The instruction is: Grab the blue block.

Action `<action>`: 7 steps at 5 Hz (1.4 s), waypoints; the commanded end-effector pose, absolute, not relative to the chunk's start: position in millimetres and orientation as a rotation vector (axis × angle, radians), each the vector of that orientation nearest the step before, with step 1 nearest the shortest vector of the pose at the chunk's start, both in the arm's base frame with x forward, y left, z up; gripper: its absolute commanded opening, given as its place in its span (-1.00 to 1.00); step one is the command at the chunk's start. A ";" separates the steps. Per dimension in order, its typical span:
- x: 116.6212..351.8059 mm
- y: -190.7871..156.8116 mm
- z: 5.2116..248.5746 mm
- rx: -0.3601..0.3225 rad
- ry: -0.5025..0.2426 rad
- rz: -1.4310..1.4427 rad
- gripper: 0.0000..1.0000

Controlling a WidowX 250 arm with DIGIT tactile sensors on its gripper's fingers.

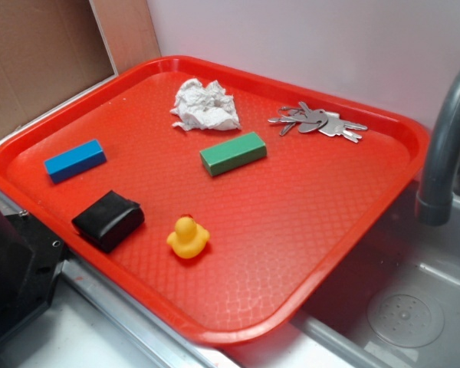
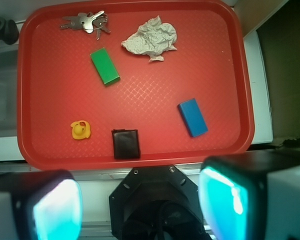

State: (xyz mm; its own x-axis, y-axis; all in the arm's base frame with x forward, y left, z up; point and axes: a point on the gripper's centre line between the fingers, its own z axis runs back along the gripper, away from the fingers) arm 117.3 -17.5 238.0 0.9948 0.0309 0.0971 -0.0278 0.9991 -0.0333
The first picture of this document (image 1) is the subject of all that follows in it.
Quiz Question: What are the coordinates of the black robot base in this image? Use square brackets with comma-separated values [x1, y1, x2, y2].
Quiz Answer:
[0, 211, 66, 339]

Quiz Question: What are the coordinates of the green rectangular block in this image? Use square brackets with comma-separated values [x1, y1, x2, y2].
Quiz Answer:
[199, 132, 268, 177]

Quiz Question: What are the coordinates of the blue rectangular block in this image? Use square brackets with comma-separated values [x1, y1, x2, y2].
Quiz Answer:
[44, 140, 107, 184]

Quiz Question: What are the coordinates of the red plastic tray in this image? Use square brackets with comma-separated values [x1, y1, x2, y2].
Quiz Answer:
[0, 56, 429, 346]

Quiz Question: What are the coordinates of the yellow rubber duck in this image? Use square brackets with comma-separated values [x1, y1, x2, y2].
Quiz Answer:
[166, 216, 210, 259]

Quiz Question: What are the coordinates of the crumpled white paper towel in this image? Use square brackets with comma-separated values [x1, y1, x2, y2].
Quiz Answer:
[170, 78, 242, 132]

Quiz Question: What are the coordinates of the silver key bunch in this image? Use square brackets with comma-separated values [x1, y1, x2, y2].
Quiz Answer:
[268, 101, 368, 143]

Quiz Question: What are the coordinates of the grey toy faucet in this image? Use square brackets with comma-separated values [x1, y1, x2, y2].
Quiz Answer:
[415, 71, 460, 226]

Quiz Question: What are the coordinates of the grey toy sink basin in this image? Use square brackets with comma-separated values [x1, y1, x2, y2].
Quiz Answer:
[228, 187, 460, 367]

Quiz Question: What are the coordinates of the brown cardboard panel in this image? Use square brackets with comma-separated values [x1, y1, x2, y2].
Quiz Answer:
[0, 1, 160, 142]

